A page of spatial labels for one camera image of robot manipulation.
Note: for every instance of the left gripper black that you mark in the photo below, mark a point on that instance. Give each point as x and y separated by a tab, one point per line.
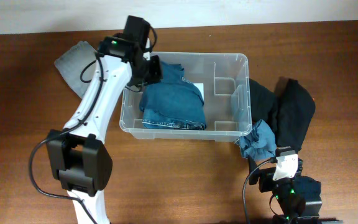
153	70

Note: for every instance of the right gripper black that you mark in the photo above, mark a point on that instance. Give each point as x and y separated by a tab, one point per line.
265	176

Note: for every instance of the dark blue jeans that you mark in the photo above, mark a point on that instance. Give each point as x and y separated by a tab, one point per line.
173	103

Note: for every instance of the light blue jeans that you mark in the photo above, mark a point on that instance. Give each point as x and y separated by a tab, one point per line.
76	66

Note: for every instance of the black garment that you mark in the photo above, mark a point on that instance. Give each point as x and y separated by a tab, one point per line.
295	112
264	103

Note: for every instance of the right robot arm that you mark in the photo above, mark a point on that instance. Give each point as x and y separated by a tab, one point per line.
299	197

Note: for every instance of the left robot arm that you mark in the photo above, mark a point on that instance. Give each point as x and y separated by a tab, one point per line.
78	157

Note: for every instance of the crumpled blue cloth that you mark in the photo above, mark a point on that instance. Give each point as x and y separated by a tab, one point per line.
259	144

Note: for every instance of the white label in bin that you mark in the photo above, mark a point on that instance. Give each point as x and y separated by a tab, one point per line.
200	87

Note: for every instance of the clear plastic storage bin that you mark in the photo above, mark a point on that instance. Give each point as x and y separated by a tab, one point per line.
226	92

